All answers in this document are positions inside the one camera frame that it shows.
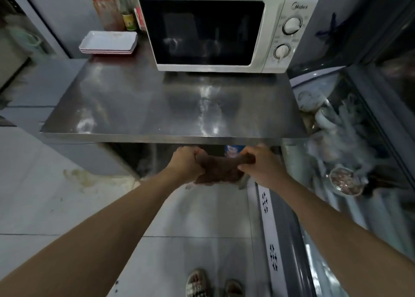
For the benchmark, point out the person's right forearm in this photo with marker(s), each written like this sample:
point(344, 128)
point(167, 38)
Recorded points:
point(340, 241)

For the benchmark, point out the stainless steel table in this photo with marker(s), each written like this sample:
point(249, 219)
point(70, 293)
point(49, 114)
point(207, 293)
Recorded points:
point(146, 105)

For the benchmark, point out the dark sauce bottle orange cap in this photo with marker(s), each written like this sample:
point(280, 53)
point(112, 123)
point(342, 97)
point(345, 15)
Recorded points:
point(139, 18)

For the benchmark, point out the pale green plastic basket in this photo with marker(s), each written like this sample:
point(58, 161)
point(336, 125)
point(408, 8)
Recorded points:
point(26, 39)

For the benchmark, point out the small green glass bottle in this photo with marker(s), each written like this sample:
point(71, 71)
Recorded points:
point(129, 21)

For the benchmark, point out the person's left hand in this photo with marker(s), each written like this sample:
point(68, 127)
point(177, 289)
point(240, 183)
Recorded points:
point(184, 165)

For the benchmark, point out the person's right hand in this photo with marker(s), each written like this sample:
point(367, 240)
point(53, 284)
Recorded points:
point(267, 170)

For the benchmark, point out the plain white rectangular plate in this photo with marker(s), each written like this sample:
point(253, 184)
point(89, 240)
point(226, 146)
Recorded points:
point(107, 53)

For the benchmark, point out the white chest freezer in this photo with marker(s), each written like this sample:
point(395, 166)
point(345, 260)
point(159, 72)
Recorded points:
point(9, 63)

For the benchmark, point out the small red blue packet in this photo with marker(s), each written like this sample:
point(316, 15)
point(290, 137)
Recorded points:
point(234, 150)

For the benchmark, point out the brown cleaning cloth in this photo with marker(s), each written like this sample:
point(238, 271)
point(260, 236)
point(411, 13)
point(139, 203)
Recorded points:
point(220, 170)

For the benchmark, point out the person's left beige sandal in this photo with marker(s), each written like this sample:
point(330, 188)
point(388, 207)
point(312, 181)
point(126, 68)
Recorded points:
point(196, 283)

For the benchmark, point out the red sauce bottle orange cap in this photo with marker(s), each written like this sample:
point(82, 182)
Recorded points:
point(107, 11)

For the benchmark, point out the small white bowl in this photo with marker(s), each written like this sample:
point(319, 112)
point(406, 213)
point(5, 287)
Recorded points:
point(325, 118)

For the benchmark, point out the bowl of chopped meat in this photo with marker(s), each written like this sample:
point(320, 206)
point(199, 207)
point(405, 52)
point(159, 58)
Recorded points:
point(346, 181)

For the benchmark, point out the person's left forearm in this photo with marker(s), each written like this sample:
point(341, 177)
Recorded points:
point(97, 241)

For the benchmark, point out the blue plastic clip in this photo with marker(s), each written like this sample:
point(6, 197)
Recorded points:
point(330, 28)

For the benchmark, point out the white rectangular plate orange print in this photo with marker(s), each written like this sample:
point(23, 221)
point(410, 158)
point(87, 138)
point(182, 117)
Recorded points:
point(107, 51)
point(108, 40)

